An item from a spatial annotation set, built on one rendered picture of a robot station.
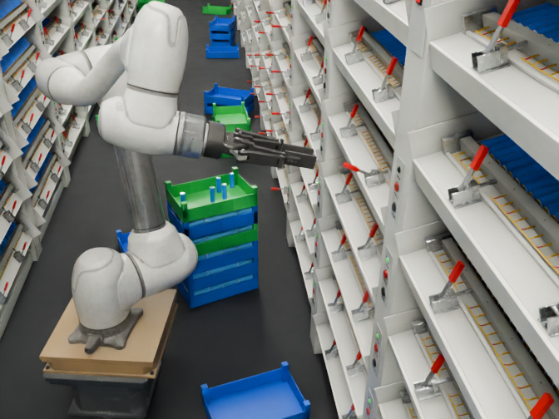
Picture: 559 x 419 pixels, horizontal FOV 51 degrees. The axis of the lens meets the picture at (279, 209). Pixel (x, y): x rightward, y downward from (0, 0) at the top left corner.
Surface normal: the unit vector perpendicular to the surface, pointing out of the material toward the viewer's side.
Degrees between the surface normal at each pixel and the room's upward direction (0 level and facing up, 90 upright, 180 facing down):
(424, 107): 90
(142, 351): 1
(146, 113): 73
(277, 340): 0
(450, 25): 90
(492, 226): 16
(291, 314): 0
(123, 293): 88
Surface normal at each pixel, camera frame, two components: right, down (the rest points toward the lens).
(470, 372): -0.26, -0.82
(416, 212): 0.11, 0.50
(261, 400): 0.01, -0.86
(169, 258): 0.61, 0.12
